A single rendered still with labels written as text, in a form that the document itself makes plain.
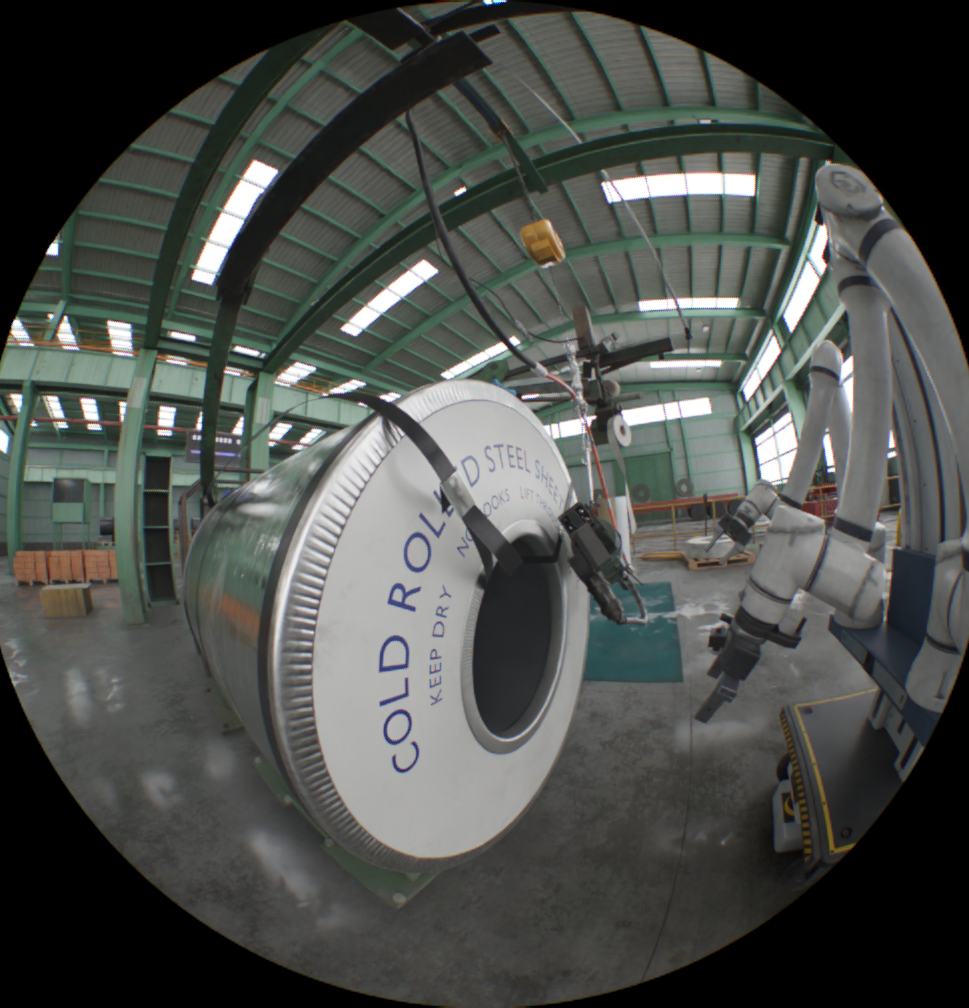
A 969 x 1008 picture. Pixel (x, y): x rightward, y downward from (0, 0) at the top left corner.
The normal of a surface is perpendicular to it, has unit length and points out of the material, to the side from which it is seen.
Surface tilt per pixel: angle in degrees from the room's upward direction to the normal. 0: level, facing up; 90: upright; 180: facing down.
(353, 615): 90
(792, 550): 90
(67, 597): 90
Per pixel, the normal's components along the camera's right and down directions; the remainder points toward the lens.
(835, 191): -0.89, 0.00
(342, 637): 0.85, -0.10
